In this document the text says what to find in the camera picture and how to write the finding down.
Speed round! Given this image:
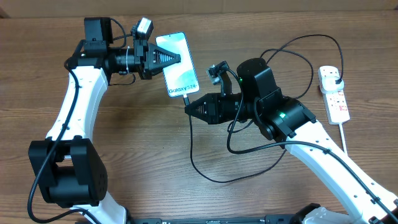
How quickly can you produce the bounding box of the black charger cable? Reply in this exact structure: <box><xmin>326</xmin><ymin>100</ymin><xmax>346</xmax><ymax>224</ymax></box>
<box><xmin>182</xmin><ymin>34</ymin><xmax>345</xmax><ymax>184</ymax></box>

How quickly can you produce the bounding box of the Samsung Galaxy smartphone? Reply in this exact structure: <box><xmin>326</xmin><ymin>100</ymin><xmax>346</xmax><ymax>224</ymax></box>
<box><xmin>155</xmin><ymin>32</ymin><xmax>200</xmax><ymax>98</ymax></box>

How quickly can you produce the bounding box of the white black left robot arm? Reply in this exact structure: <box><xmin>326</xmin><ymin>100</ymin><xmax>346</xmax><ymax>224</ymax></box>
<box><xmin>28</xmin><ymin>17</ymin><xmax>181</xmax><ymax>223</ymax></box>

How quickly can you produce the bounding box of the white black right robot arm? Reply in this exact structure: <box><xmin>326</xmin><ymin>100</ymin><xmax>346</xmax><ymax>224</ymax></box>
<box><xmin>185</xmin><ymin>58</ymin><xmax>397</xmax><ymax>223</ymax></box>

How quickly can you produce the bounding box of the white charger plug adapter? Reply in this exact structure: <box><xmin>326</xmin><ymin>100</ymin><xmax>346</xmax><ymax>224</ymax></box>
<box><xmin>320</xmin><ymin>77</ymin><xmax>345</xmax><ymax>94</ymax></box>

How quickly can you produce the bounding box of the white power strip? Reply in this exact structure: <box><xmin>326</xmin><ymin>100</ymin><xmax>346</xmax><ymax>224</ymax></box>
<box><xmin>318</xmin><ymin>65</ymin><xmax>350</xmax><ymax>124</ymax></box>

